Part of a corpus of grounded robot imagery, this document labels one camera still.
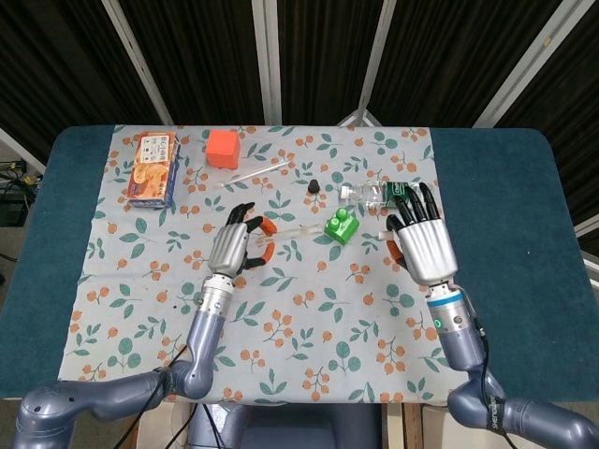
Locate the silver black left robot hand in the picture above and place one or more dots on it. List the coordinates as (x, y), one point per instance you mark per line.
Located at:
(229, 248)

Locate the green toy building brick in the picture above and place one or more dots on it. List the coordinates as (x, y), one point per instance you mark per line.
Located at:
(344, 229)

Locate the blue orange snack box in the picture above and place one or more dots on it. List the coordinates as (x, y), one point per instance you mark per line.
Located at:
(152, 173)

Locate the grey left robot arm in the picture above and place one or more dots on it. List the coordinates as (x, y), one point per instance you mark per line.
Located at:
(206, 337)

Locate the small black rubber bulb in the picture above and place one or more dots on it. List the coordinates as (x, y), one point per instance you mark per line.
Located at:
(313, 186)

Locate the white rubber stopper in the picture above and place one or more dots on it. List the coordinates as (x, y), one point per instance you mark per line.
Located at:
(386, 235)

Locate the orange foam cube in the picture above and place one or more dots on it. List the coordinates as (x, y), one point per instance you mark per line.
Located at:
(222, 147)

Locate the grey robot torso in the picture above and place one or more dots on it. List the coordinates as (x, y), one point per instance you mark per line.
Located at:
(290, 430)

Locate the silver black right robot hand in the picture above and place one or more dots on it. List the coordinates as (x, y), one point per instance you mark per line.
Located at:
(428, 248)

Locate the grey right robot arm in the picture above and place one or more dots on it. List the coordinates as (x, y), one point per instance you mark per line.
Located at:
(461, 341)

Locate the floral orange-fruit tablecloth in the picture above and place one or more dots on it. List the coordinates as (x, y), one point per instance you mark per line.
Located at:
(290, 327)

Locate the teal table cover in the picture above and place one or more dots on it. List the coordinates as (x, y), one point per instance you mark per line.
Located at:
(505, 210)

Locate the clear bottle with green label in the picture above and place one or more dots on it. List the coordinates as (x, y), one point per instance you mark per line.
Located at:
(369, 192)

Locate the white partition frame post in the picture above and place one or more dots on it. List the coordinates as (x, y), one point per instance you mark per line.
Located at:
(543, 44)
(378, 47)
(138, 61)
(267, 61)

